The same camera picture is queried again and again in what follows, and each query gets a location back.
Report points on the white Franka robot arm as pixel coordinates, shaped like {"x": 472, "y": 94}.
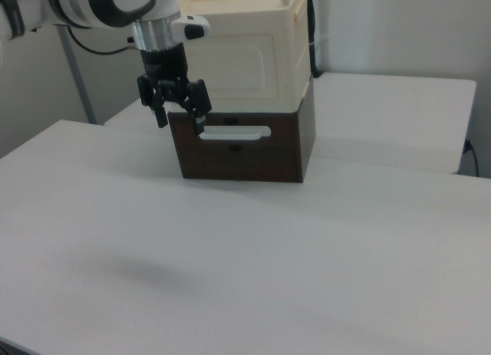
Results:
{"x": 88, "y": 4}

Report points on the cream cabinet door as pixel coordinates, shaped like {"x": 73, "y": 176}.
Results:
{"x": 238, "y": 67}

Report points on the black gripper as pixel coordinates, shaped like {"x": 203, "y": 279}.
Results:
{"x": 164, "y": 63}

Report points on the dark brown wooden box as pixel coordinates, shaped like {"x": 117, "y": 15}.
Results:
{"x": 245, "y": 159}

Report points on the grey metal post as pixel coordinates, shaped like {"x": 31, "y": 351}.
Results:
{"x": 78, "y": 79}

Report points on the black pole with white tie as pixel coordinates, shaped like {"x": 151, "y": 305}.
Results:
{"x": 312, "y": 25}

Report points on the cream plastic cabinet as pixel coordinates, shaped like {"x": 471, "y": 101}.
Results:
{"x": 295, "y": 44}

